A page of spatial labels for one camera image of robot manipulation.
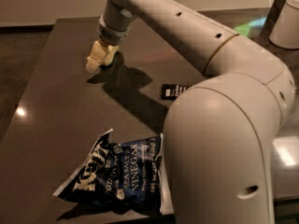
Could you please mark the pale yellow sponge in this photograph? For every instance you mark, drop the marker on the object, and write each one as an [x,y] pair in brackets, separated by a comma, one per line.
[100,56]

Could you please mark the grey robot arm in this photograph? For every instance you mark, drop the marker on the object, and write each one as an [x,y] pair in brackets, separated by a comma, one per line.
[218,133]

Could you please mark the black snack bar wrapper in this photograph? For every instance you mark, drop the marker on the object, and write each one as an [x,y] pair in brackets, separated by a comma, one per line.
[173,91]

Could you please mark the blue Kettle chips bag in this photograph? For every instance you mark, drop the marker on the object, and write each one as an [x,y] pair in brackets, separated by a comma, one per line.
[128,175]

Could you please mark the black box at table edge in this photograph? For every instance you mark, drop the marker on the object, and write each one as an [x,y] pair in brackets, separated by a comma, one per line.
[272,17]

